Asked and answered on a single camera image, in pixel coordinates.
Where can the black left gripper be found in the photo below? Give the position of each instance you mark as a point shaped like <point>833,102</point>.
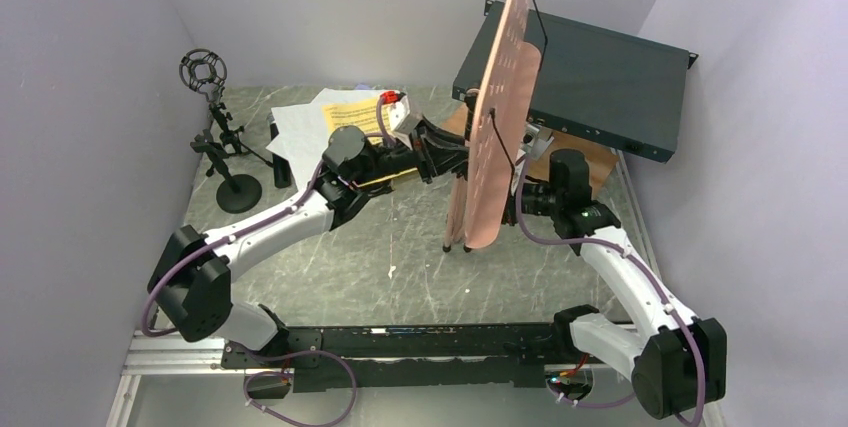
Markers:
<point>446,151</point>

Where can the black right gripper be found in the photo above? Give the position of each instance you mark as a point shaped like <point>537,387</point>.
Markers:
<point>510,214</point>

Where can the pink tripod music stand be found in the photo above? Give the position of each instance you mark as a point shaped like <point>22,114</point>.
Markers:
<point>477,202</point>

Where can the yellow sheet music page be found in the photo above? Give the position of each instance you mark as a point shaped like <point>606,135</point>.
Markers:
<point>363,114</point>

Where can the grey paper sheet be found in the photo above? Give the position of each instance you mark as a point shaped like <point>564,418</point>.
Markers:
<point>303,133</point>

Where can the black silver handheld microphone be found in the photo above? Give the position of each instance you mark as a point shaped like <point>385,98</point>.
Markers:
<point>280,166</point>

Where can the black round-base mic stand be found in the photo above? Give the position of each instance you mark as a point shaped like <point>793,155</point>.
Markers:
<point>236,193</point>

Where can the black tripod mic stand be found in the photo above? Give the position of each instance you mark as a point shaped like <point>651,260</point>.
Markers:
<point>203,71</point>

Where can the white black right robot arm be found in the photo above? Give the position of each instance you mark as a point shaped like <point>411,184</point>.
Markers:
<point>629,278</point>

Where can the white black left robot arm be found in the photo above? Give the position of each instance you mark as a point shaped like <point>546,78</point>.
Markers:
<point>191,283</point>

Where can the wooden board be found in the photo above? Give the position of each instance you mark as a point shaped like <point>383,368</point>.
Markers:
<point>601,160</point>

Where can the dark teal rack unit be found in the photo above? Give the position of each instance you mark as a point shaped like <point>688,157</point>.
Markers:
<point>614,89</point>

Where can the silver metal bracket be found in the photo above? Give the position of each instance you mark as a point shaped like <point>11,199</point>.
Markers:
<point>540,139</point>

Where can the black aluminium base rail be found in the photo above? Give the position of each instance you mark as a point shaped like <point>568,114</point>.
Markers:
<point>319,358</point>

